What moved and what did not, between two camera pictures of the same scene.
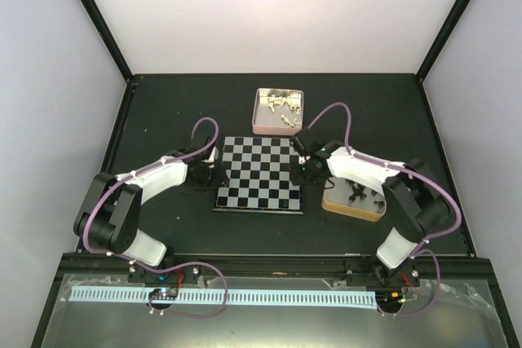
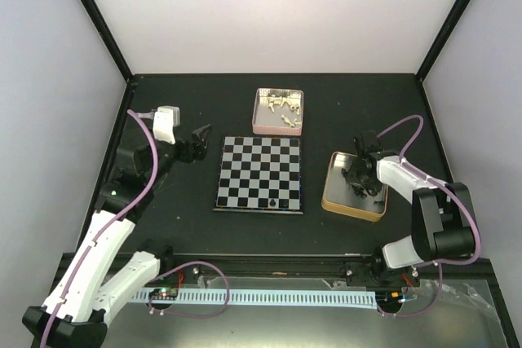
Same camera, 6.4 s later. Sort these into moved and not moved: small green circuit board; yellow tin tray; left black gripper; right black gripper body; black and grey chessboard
Moved: left black gripper; right black gripper body
Not moved: small green circuit board; yellow tin tray; black and grey chessboard
